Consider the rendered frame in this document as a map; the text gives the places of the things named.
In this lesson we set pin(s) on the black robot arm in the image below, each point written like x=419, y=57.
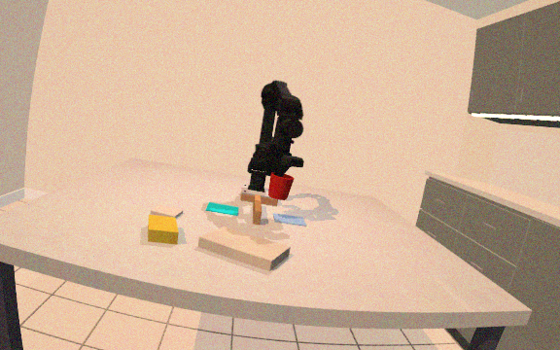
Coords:
x=276, y=98

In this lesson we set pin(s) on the red cup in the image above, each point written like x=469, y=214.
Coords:
x=279, y=187

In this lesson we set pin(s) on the brown flat bar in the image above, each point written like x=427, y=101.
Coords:
x=257, y=209

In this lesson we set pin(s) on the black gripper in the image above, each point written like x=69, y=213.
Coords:
x=280, y=165

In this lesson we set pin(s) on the yellow cube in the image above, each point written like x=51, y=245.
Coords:
x=162, y=229

